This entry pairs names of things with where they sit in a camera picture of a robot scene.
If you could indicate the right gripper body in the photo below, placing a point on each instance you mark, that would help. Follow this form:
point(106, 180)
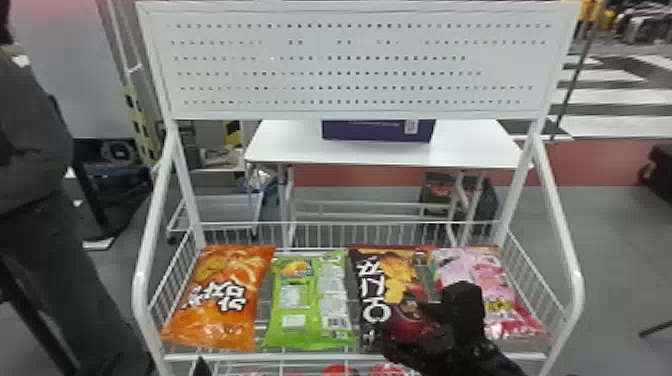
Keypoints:
point(409, 349)

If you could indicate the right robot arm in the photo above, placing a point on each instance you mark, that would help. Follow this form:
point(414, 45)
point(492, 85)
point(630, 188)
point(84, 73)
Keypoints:
point(483, 362)

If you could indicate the dark red snack packet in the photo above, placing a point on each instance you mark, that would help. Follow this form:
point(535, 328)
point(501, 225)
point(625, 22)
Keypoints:
point(386, 294)

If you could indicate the pink snack packet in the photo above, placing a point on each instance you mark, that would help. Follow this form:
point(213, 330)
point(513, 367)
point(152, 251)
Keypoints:
point(498, 294)

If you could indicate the green snack packet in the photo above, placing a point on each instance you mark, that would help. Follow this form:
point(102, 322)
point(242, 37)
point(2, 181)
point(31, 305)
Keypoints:
point(307, 304)

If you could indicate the black bag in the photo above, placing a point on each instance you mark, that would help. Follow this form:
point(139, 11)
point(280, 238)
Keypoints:
point(480, 202)

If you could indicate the orange snack packet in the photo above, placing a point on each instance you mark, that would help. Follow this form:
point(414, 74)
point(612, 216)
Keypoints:
point(223, 299)

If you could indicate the white side table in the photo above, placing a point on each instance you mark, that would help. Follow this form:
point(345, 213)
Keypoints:
point(378, 152)

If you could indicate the blue box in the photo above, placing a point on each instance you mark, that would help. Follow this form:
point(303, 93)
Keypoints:
point(378, 130)

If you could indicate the person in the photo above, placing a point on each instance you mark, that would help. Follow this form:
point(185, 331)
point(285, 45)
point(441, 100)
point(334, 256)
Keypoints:
point(36, 210)

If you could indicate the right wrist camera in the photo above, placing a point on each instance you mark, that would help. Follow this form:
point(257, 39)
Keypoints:
point(463, 310)

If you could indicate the yellow black striped post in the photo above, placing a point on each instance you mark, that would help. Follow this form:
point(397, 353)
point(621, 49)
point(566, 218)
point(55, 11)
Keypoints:
point(142, 126)

